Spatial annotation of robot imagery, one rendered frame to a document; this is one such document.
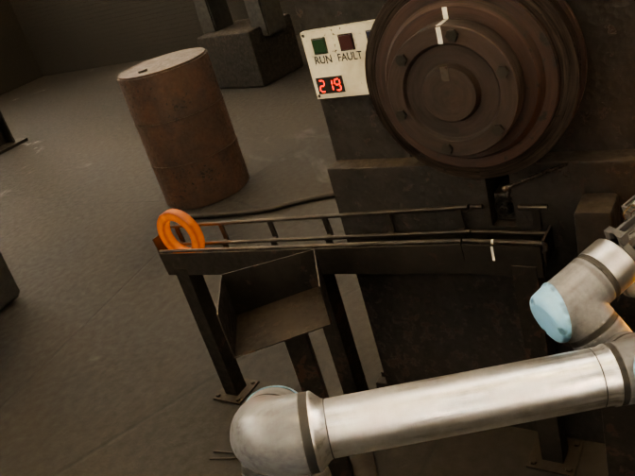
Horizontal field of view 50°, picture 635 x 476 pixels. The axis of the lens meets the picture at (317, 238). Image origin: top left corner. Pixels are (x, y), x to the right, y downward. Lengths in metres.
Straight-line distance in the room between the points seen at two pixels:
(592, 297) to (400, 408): 0.37
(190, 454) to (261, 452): 1.48
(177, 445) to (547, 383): 1.74
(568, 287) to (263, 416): 0.52
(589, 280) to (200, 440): 1.67
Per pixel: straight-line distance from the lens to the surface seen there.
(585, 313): 1.16
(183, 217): 2.25
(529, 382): 1.01
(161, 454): 2.54
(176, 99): 4.19
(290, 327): 1.76
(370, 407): 0.99
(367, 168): 1.84
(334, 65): 1.81
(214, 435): 2.50
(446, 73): 1.43
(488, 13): 1.43
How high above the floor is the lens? 1.54
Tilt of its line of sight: 26 degrees down
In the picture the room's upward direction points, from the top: 17 degrees counter-clockwise
